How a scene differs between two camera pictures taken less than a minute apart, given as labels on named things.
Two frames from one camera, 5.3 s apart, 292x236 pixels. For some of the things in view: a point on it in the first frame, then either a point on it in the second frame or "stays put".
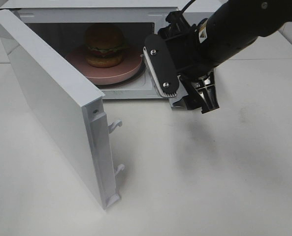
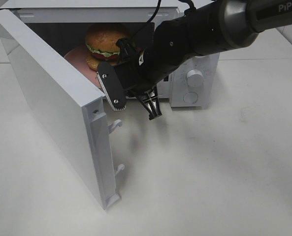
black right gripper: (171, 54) to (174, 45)
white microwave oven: (62, 25) stays put
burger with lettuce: (105, 44) stays put
